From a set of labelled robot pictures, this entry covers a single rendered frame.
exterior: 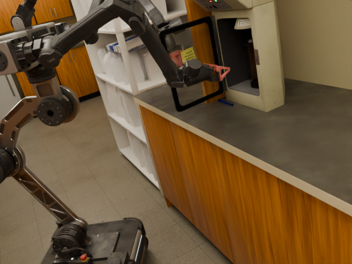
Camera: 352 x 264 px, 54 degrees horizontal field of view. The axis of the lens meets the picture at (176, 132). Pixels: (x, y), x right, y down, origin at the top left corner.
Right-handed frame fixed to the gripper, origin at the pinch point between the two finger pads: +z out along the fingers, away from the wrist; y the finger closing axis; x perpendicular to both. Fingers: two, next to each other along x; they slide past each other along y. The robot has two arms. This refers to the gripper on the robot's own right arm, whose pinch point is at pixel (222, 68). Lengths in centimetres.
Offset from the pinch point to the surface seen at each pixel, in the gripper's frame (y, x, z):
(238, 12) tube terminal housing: -4.7, -22.8, 9.4
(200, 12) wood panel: 22.1, -23.9, 6.8
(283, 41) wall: 16, 2, 53
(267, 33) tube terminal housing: -15.1, -12.6, 15.3
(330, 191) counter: -76, 22, -20
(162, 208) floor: 85, 118, -18
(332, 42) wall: -17, 0, 53
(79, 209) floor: 137, 120, -73
